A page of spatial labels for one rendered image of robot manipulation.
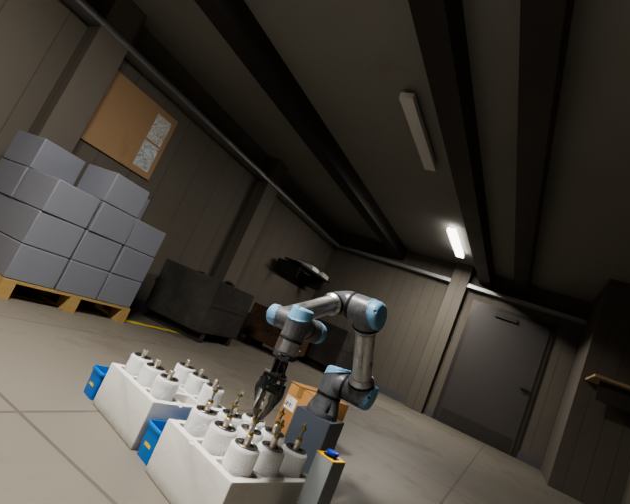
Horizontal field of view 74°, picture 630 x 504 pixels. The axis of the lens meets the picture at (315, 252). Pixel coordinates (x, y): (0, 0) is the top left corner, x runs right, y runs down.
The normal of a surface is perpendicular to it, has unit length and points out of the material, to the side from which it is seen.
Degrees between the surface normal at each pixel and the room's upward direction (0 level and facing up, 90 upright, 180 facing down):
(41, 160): 90
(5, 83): 90
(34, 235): 90
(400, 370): 90
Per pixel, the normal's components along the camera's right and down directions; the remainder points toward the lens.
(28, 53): 0.83, 0.27
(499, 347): -0.40, -0.32
